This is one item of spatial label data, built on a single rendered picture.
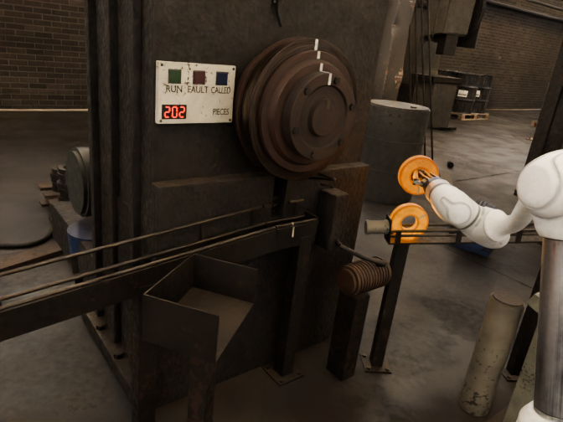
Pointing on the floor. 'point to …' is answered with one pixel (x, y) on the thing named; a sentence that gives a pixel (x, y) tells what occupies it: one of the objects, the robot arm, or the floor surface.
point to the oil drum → (391, 146)
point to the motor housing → (353, 313)
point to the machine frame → (209, 163)
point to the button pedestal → (526, 379)
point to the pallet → (59, 190)
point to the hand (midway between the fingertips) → (419, 171)
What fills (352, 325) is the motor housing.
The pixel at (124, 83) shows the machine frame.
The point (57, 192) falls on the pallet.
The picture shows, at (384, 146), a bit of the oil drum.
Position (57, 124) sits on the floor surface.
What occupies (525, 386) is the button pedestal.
